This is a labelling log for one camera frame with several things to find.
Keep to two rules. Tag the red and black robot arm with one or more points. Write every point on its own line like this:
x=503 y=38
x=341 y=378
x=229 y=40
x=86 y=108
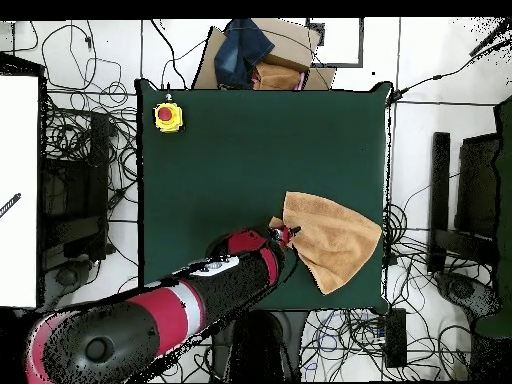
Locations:
x=172 y=312

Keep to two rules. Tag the orange-brown folded cloth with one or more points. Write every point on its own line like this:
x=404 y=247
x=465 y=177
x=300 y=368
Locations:
x=278 y=76

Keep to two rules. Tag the brown cardboard box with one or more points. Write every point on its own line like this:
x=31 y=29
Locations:
x=292 y=44

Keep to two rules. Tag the black power box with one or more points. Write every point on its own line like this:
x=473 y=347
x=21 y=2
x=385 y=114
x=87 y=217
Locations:
x=396 y=340

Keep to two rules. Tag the black square frame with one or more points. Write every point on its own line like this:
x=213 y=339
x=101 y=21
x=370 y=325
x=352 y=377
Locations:
x=361 y=44

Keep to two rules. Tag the yellow emergency stop button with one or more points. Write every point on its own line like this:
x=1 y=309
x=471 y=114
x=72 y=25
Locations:
x=168 y=116

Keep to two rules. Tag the black stand frame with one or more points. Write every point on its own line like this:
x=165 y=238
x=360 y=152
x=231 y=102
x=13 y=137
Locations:
x=478 y=188

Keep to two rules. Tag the dark grey stand base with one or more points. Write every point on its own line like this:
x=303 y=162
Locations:
x=66 y=278
x=464 y=290

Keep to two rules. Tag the white board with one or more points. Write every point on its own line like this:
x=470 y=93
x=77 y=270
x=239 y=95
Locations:
x=18 y=192

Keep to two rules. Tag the tan terry towel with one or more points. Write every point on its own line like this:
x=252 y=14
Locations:
x=340 y=240

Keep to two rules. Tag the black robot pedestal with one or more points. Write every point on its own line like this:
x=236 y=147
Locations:
x=276 y=344

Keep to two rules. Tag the black floor bar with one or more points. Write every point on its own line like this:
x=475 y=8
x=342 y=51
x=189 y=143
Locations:
x=439 y=200

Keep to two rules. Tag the black equipment rack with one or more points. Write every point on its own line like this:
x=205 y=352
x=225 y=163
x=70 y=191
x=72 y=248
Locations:
x=76 y=200

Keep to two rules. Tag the black striped rod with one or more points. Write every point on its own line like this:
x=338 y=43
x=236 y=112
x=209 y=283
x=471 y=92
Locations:
x=10 y=204

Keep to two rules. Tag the dark green table cloth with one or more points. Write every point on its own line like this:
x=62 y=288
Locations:
x=200 y=160

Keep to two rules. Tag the blue denim jeans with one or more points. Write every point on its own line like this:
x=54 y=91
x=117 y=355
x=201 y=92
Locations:
x=240 y=52

